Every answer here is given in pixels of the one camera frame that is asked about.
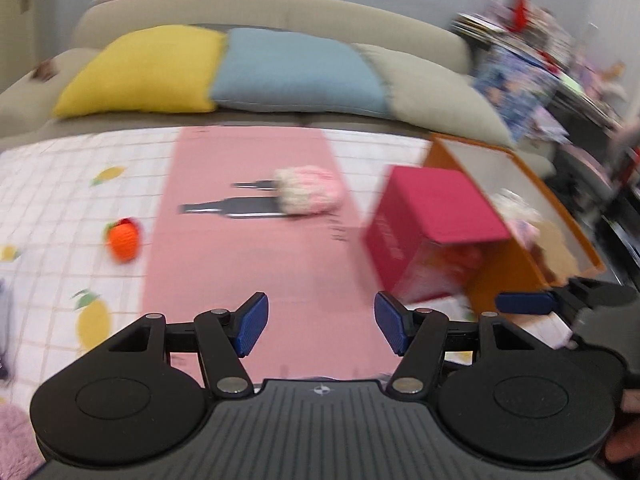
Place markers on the yellow cushion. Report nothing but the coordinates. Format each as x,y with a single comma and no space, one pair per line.
145,70

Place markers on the cluttered book shelf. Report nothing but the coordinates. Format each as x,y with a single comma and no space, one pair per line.
520,20

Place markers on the blue printed bag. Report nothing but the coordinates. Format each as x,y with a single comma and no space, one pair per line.
515,90

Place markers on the white and pink printed mat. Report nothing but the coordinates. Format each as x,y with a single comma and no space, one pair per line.
250,270

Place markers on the white paper sheet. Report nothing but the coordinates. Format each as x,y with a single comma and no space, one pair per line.
545,329

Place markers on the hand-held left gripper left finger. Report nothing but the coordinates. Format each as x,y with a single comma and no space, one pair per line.
250,322

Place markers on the grey cloth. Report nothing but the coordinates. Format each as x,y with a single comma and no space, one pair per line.
5,330

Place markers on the person's right hand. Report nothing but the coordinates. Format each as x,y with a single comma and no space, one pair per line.
622,445

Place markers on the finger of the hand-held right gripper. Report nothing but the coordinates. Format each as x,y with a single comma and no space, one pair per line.
525,302

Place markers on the wall switch plate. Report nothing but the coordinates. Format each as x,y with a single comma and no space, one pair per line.
25,0

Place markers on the lilac fluffy cloth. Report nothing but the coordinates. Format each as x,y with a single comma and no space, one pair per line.
17,440

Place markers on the blue cushion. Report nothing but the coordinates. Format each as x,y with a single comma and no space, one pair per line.
295,72

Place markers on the orange wooden storage box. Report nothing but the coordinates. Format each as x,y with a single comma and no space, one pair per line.
505,272

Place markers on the beige cushion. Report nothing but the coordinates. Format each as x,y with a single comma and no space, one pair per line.
440,95

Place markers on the pink white plush toy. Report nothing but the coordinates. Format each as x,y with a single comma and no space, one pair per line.
307,190

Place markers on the red box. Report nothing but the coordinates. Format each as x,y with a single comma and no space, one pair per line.
430,200

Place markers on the beige sofa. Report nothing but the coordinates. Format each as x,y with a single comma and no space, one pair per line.
280,7

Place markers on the orange crochet toy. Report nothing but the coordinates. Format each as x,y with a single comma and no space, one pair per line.
124,242

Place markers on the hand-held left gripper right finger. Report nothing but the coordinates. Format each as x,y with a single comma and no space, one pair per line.
392,325

